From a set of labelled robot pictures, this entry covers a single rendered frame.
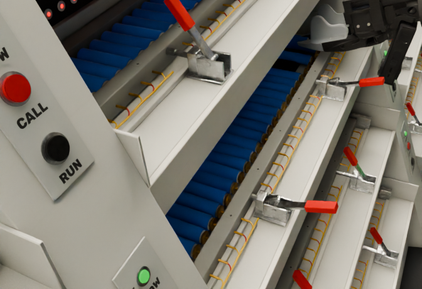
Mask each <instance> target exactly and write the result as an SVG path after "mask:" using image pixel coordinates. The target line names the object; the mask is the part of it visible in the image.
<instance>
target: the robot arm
mask: <svg viewBox="0 0 422 289"><path fill-rule="evenodd" d="M342 3H343V6H344V13H336V12H335V11H334V10H333V9H332V8H331V7H330V6H329V5H328V4H322V5H320V6H319V7H318V10H317V16H314V17H312V19H311V20H310V32H309V33H306V34H304V35H301V36H304V37H309V40H303V41H298V42H297V44H298V46H301V47H304V48H308V49H311V50H316V51H324V52H346V51H350V50H355V49H358V48H363V47H368V46H373V45H378V44H380V43H383V42H384V41H386V40H392V42H391V44H390V46H389V49H388V51H387V54H386V57H385V58H383V59H382V61H381V63H380V64H379V66H378V72H377V74H378V75H379V77H384V80H385V82H384V84H387V85H393V83H394V81H395V80H397V79H398V77H399V74H400V73H401V68H402V62H403V60H404V58H405V56H406V53H407V51H408V48H409V46H410V44H411V41H412V39H413V36H414V34H415V32H416V30H417V25H418V21H420V23H421V27H422V0H343V1H342Z"/></svg>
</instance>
